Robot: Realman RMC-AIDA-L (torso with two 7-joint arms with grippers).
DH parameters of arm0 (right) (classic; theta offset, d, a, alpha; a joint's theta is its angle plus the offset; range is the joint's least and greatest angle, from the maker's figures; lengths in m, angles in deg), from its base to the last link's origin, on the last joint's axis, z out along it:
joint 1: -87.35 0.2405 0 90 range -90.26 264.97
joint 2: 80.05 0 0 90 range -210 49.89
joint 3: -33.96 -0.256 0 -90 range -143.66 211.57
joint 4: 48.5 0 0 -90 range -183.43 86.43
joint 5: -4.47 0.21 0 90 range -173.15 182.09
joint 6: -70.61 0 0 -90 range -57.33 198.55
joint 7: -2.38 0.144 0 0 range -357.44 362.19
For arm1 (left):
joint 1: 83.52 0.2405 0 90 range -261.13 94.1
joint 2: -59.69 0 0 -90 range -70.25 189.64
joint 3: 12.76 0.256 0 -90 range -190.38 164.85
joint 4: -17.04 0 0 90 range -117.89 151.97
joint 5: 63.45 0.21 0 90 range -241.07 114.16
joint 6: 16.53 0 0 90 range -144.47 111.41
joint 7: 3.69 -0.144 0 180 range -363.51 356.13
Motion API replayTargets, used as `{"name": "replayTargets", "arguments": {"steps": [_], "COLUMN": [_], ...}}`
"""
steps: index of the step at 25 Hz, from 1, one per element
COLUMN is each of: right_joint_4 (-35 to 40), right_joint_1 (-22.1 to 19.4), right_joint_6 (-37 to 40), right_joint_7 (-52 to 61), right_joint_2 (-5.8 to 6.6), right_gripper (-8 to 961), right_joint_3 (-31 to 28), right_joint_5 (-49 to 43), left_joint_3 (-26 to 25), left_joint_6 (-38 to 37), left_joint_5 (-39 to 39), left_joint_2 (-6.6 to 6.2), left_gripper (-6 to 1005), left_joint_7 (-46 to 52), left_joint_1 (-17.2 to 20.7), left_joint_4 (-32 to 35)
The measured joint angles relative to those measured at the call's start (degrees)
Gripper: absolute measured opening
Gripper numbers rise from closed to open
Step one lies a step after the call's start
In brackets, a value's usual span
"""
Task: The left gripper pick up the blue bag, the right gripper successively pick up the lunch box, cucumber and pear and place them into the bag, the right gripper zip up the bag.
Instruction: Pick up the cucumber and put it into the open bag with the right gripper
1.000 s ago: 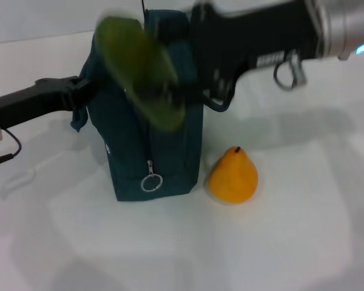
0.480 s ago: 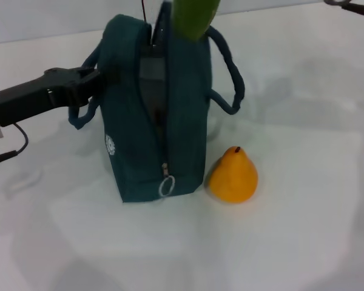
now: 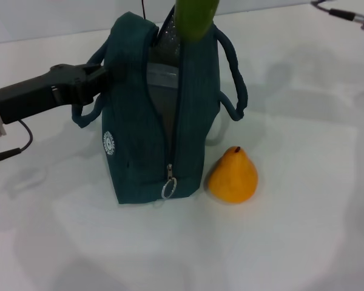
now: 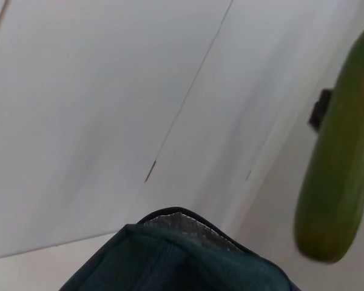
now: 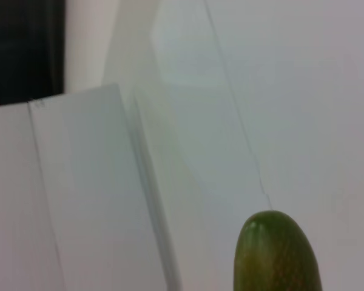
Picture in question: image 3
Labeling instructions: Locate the orange yellow pear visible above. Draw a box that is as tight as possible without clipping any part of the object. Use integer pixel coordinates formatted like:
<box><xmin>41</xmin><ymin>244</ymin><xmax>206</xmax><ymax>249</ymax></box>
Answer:
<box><xmin>207</xmin><ymin>145</ymin><xmax>259</xmax><ymax>205</ymax></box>

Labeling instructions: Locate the clear blue-rimmed plastic lunch box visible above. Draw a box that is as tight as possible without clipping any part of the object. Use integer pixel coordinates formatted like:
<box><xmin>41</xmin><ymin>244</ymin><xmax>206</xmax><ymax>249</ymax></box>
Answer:
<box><xmin>146</xmin><ymin>61</ymin><xmax>181</xmax><ymax>143</ymax></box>

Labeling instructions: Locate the silver metal key ring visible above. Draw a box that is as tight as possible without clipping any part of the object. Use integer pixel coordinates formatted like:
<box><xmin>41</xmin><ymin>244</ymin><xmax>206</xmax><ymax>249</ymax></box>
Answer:
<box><xmin>160</xmin><ymin>178</ymin><xmax>178</xmax><ymax>201</ymax></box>

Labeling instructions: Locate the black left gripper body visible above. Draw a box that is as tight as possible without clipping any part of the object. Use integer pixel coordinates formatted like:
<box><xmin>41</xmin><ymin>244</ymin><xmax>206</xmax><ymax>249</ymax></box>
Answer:
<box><xmin>0</xmin><ymin>63</ymin><xmax>95</xmax><ymax>125</ymax></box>

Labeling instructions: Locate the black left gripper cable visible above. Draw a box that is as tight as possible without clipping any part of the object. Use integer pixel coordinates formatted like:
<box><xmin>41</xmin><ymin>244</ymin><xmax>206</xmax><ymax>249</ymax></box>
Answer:
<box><xmin>0</xmin><ymin>119</ymin><xmax>34</xmax><ymax>162</ymax></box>

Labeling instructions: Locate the dark teal fabric lunch bag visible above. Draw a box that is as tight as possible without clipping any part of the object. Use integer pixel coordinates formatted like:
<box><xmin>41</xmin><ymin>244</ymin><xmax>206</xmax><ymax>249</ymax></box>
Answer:
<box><xmin>71</xmin><ymin>11</ymin><xmax>249</xmax><ymax>206</ymax></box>

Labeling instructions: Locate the green cucumber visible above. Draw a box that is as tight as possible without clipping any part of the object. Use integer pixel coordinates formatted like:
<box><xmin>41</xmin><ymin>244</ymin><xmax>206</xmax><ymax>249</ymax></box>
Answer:
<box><xmin>174</xmin><ymin>0</ymin><xmax>220</xmax><ymax>43</ymax></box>

